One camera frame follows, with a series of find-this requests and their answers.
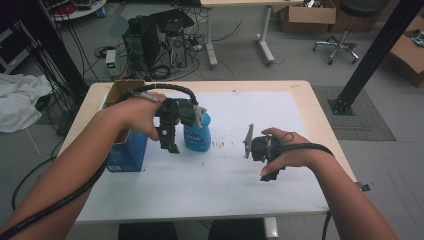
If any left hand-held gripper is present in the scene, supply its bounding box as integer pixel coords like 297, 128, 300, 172
153, 97, 208, 155

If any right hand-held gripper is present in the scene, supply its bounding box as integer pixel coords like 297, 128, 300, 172
242, 123, 288, 183

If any large brown cardboard box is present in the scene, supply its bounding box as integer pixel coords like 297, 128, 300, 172
385, 14, 424, 89

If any blue plastic bottle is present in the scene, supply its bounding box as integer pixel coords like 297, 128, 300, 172
183, 112, 213, 153

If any person's left leg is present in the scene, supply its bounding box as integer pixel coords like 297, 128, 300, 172
117, 221, 180, 240

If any grey floor mat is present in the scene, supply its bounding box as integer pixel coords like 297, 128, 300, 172
311, 84, 398, 142

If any white desk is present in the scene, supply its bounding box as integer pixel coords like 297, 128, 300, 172
199, 0, 305, 70

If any blue open cardboard box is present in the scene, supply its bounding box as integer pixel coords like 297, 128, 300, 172
102, 79, 150, 173

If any white cloth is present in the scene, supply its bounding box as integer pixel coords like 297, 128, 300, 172
0, 72, 53, 135

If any open computer case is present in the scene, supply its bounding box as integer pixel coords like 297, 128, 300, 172
165, 32, 188, 70

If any white table leg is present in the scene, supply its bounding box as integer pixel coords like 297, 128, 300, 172
263, 216, 280, 240

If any black office chair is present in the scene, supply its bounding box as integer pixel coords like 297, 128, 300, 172
311, 0, 390, 66

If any black metal post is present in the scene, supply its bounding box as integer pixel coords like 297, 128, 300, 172
327, 0, 424, 117

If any person's left hand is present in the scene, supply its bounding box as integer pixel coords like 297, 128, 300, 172
112, 91, 167, 142

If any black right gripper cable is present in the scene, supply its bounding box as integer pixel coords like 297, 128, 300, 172
278, 131, 335, 240

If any small metal bracket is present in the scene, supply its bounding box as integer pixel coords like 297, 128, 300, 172
354, 181, 372, 193

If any black floor cable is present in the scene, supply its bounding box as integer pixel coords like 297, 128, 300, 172
11, 137, 66, 212

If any small white power unit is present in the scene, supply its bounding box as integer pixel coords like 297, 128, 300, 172
105, 49, 120, 78

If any round white table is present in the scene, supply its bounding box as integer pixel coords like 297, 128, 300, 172
49, 0, 108, 22

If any bundle of black cables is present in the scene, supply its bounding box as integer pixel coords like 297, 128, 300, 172
18, 0, 90, 101

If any black computer tower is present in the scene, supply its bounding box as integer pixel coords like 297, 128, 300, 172
121, 15, 162, 73

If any person's right hand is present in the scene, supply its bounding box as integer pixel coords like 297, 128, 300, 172
259, 126, 324, 178

